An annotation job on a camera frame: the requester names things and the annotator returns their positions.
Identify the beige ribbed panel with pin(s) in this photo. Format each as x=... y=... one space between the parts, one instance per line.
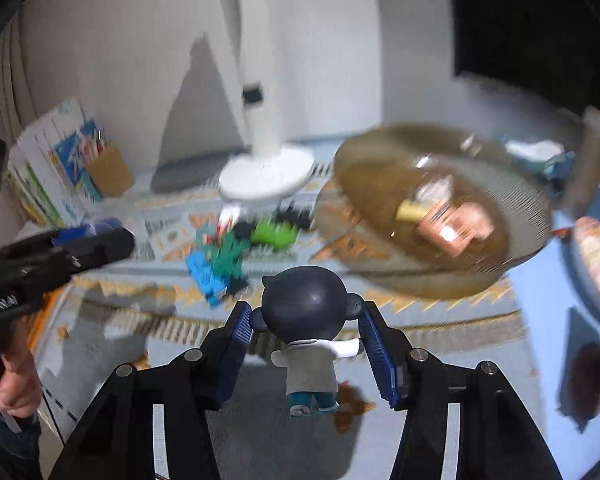
x=5 y=75

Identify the amber glass bowl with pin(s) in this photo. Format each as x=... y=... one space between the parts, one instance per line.
x=380 y=240

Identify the brown pen holder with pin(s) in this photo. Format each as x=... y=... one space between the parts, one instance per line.
x=111 y=175

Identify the green toy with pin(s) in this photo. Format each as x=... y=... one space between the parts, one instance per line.
x=272 y=234

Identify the dark-headed toy figure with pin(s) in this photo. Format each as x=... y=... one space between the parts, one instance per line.
x=302 y=300

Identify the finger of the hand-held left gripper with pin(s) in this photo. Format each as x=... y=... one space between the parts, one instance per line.
x=87 y=230
x=102 y=250

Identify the person's blue jeans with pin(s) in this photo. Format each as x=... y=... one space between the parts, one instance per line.
x=5 y=445

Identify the person's left hand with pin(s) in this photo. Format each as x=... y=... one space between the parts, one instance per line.
x=22 y=380

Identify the teal toy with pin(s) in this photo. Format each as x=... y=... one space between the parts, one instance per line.
x=230 y=255

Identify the patterned desk mat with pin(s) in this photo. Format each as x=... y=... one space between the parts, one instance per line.
x=130 y=320

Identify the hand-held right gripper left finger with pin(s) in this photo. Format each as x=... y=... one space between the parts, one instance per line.
x=236 y=332

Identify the white desk lamp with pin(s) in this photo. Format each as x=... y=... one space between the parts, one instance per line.
x=262 y=110

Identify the black toy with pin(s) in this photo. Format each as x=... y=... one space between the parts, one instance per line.
x=292 y=215

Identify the tissue pack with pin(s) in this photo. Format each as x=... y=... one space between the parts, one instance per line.
x=535 y=152

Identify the row of books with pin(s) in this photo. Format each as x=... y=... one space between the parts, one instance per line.
x=45 y=160

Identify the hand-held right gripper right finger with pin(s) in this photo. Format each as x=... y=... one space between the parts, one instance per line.
x=375 y=340

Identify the cardboard tube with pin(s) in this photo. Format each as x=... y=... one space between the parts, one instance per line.
x=587 y=160

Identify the bunch of pens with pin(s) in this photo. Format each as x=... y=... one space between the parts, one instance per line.
x=96 y=140

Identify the blue toy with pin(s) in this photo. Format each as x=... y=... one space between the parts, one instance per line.
x=207 y=280

